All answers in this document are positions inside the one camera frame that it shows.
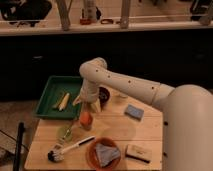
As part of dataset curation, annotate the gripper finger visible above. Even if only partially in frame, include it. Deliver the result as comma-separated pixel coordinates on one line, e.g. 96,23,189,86
72,96,82,106
91,101,101,113

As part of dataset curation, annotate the wooden table leg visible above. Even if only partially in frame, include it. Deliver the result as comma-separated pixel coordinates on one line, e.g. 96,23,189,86
120,0,131,29
55,0,70,31

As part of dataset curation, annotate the yellow corn cob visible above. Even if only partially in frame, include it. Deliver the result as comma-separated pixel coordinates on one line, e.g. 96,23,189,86
58,93,70,111

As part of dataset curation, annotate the grey cloth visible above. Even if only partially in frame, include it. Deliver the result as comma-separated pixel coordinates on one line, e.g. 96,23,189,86
95,143,120,167

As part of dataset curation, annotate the green plastic tray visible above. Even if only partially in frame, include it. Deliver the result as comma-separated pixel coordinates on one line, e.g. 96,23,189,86
35,76,82,120

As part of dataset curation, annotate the wooden table leg right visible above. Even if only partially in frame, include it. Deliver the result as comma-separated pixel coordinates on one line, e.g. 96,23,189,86
120,0,131,29

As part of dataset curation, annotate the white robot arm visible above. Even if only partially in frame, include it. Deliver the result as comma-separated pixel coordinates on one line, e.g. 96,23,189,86
76,57,213,171

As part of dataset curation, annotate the white dish brush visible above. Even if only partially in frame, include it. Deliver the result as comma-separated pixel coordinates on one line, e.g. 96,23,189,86
47,136,95,163

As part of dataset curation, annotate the black pole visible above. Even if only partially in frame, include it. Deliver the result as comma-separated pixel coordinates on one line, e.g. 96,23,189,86
13,122,25,171

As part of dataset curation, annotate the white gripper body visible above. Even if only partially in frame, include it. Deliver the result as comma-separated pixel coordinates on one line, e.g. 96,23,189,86
79,79,99,103

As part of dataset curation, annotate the green glass object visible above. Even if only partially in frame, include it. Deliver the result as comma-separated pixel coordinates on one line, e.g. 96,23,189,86
57,125,72,142

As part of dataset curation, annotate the wooden block eraser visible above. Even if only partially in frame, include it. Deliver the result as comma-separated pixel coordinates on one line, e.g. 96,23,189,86
125,144,152,163

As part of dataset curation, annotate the orange bowl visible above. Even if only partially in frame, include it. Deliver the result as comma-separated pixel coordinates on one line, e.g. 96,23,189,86
86,137,121,171

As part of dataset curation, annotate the orange apple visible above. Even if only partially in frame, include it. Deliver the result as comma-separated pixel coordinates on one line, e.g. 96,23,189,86
79,111,93,128

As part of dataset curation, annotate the black office chair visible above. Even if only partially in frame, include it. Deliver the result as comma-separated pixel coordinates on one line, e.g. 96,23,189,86
0,0,52,27

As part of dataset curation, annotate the dark metal cup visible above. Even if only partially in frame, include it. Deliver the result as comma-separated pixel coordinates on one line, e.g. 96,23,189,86
99,87,110,107

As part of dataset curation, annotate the blue sponge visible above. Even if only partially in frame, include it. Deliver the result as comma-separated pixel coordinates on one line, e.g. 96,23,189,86
124,105,144,120

